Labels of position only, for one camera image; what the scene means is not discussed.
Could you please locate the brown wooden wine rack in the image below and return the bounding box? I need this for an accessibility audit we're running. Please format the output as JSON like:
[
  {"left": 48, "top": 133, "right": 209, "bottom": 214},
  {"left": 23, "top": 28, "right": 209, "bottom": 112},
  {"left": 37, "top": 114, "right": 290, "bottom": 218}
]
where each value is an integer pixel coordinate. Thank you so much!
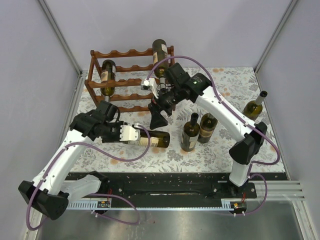
[{"left": 84, "top": 45, "right": 174, "bottom": 113}]

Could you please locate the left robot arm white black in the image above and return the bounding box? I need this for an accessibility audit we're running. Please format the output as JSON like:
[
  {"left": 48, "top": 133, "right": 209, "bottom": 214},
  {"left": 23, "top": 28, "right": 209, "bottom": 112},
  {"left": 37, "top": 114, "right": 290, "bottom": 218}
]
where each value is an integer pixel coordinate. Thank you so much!
[{"left": 18, "top": 101, "right": 122, "bottom": 220}]

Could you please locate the wine bottle brown label front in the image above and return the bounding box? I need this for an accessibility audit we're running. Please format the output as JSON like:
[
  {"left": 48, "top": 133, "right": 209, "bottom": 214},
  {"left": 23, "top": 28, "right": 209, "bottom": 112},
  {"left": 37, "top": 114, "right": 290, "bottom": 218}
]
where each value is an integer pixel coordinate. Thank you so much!
[{"left": 198, "top": 113, "right": 218, "bottom": 144}]

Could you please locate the green wine bottle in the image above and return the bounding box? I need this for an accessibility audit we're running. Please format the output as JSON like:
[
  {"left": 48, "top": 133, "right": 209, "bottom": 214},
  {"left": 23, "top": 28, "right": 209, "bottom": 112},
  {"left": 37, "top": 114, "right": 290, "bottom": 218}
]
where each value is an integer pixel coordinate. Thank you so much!
[{"left": 100, "top": 59, "right": 116, "bottom": 102}]

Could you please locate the wine bottle brown label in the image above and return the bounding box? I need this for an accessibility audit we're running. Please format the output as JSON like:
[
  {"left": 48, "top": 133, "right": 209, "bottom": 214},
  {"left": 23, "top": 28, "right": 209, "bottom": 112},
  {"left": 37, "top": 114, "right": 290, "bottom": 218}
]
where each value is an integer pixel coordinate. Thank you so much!
[
  {"left": 198, "top": 113, "right": 218, "bottom": 144},
  {"left": 151, "top": 39, "right": 170, "bottom": 88}
]

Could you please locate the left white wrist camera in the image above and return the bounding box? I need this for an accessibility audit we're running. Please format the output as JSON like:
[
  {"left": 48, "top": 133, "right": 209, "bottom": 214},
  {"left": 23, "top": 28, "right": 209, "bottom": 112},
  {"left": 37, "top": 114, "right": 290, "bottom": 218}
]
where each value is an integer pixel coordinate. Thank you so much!
[{"left": 119, "top": 124, "right": 141, "bottom": 144}]

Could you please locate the wine bottle brown label back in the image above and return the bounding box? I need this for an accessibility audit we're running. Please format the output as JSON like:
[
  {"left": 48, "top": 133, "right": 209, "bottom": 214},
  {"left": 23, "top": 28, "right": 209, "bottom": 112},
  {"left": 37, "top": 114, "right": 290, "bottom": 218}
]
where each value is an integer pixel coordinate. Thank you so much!
[{"left": 151, "top": 39, "right": 170, "bottom": 88}]

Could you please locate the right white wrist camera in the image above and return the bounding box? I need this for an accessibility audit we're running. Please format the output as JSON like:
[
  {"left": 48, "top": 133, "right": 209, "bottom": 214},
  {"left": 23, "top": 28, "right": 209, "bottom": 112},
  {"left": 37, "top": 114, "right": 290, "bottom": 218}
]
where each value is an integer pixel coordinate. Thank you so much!
[{"left": 140, "top": 78, "right": 159, "bottom": 99}]

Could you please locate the floral patterned table mat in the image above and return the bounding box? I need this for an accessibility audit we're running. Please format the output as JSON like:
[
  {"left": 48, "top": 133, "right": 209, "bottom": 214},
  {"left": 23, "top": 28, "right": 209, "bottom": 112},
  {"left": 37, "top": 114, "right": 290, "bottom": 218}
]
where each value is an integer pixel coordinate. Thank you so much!
[{"left": 71, "top": 67, "right": 285, "bottom": 173}]

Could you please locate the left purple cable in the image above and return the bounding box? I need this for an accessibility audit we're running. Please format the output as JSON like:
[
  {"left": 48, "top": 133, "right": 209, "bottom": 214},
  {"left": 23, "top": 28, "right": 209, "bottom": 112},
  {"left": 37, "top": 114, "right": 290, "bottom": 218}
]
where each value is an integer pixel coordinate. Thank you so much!
[{"left": 25, "top": 124, "right": 152, "bottom": 231}]

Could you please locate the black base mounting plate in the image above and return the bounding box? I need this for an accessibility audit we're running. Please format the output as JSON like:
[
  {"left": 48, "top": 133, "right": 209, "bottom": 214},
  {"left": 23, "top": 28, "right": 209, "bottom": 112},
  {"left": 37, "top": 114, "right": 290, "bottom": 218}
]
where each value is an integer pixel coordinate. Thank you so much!
[{"left": 67, "top": 171, "right": 258, "bottom": 201}]

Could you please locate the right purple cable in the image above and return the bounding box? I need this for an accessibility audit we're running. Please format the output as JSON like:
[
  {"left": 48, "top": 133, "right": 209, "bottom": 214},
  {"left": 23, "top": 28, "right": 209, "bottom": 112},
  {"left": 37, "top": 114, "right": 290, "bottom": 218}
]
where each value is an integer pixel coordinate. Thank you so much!
[{"left": 146, "top": 55, "right": 280, "bottom": 217}]

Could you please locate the purple cable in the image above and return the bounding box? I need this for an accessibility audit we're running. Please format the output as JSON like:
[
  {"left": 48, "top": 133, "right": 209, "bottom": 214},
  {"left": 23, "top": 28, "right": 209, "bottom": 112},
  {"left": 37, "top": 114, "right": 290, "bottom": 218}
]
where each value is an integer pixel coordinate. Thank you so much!
[
  {"left": 146, "top": 55, "right": 280, "bottom": 217},
  {"left": 25, "top": 124, "right": 152, "bottom": 231}
]

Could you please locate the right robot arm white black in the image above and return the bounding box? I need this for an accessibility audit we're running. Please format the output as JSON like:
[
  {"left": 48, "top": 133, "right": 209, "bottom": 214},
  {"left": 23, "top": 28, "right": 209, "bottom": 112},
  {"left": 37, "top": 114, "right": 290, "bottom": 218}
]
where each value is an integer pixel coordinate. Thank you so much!
[{"left": 140, "top": 63, "right": 267, "bottom": 198}]

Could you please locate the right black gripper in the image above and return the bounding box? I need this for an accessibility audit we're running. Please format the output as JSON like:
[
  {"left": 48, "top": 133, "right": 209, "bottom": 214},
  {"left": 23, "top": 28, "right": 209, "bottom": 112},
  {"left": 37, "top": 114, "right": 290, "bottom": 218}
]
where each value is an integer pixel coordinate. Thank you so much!
[{"left": 148, "top": 85, "right": 183, "bottom": 131}]

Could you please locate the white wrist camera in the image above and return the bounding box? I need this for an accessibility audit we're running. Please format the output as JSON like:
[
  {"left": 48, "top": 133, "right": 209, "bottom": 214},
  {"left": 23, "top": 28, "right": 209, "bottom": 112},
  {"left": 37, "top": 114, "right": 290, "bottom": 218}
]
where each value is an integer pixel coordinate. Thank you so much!
[
  {"left": 140, "top": 78, "right": 159, "bottom": 99},
  {"left": 119, "top": 124, "right": 141, "bottom": 144}
]

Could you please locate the white slotted cable duct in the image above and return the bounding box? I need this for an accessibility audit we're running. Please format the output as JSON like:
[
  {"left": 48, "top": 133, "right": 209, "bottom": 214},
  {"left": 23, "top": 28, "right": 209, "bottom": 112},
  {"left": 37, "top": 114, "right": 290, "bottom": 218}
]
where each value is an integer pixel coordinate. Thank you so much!
[{"left": 67, "top": 198, "right": 247, "bottom": 211}]

